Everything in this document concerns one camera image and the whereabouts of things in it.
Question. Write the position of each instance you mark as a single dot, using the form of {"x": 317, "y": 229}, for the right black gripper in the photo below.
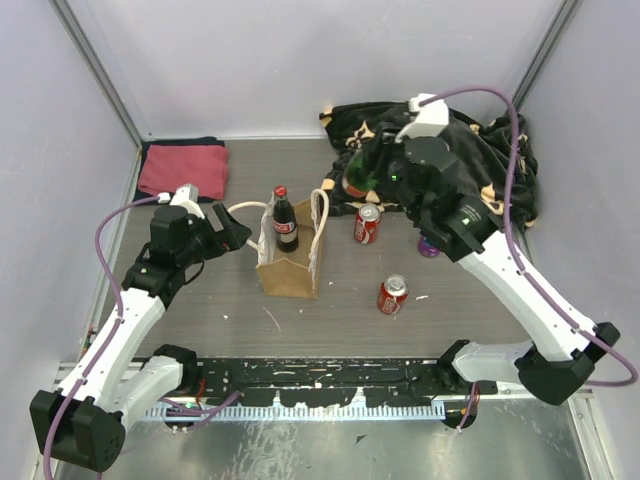
{"x": 385, "y": 140}

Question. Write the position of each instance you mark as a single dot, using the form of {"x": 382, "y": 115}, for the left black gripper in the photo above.
{"x": 234, "y": 234}

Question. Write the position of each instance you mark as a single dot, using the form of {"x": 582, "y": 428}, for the green glass bottle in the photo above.
{"x": 360, "y": 175}

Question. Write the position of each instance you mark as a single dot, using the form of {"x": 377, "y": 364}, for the glass cola bottle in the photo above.
{"x": 284, "y": 221}

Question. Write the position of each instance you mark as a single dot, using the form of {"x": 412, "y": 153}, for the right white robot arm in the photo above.
{"x": 563, "y": 345}

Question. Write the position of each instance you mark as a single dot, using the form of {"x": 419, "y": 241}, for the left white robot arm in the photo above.
{"x": 85, "y": 420}

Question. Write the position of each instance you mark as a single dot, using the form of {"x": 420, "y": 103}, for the red cola can rear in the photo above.
{"x": 367, "y": 222}

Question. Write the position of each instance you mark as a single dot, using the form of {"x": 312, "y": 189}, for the red cola can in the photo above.
{"x": 393, "y": 292}
{"x": 367, "y": 222}

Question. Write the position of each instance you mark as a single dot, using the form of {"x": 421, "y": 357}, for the black floral fleece blanket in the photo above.
{"x": 483, "y": 149}

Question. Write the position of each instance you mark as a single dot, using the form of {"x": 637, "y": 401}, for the folded red cloth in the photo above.
{"x": 182, "y": 170}

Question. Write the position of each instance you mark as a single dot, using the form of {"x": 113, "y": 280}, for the purple soda can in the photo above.
{"x": 426, "y": 249}

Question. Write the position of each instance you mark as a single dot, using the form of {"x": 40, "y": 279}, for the red cola can front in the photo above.
{"x": 393, "y": 292}

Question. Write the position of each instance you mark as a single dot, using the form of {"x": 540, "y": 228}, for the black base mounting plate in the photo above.
{"x": 321, "y": 382}

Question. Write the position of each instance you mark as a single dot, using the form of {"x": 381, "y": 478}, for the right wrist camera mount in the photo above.
{"x": 427, "y": 119}

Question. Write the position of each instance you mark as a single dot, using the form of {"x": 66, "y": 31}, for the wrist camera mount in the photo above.
{"x": 186, "y": 197}
{"x": 427, "y": 119}

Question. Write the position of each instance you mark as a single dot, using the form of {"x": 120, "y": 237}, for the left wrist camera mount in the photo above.
{"x": 186, "y": 197}

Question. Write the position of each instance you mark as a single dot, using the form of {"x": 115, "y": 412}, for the white slotted cable duct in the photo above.
{"x": 356, "y": 411}

